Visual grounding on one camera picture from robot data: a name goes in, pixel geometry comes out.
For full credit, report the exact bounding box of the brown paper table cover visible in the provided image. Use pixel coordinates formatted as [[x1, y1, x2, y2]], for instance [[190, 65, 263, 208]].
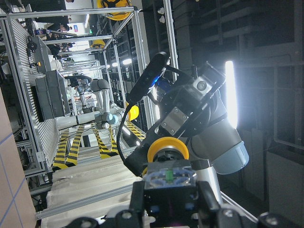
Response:
[[0, 95, 36, 228]]

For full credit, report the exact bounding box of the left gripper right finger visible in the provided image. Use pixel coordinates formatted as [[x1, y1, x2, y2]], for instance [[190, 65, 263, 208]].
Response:
[[197, 181, 299, 228]]

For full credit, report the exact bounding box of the yellow push button switch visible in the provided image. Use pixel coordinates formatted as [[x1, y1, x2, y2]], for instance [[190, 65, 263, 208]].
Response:
[[143, 137, 198, 228]]

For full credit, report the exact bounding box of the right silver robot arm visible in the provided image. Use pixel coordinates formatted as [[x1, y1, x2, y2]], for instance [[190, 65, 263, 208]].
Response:
[[144, 64, 249, 203]]

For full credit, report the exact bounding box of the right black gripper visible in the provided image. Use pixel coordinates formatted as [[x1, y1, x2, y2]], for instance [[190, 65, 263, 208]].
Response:
[[147, 62, 226, 145]]

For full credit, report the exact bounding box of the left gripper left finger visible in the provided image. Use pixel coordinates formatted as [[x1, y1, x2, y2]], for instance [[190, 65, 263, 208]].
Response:
[[67, 181, 145, 228]]

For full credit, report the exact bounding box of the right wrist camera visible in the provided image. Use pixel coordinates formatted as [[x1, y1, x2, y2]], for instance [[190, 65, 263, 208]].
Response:
[[127, 52, 169, 104]]

